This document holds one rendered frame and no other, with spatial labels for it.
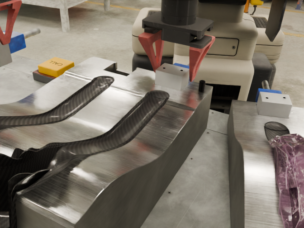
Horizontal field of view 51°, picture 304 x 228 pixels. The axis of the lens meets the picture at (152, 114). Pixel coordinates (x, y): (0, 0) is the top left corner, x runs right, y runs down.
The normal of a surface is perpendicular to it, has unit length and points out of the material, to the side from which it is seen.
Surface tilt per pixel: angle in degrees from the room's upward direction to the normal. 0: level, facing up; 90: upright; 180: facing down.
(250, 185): 15
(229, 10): 98
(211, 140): 0
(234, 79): 98
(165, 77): 90
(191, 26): 1
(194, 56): 112
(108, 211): 90
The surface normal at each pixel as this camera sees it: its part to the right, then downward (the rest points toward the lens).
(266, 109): -0.18, 0.53
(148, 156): 0.20, -0.95
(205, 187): 0.04, -0.84
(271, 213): -0.02, -0.66
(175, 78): -0.47, 0.47
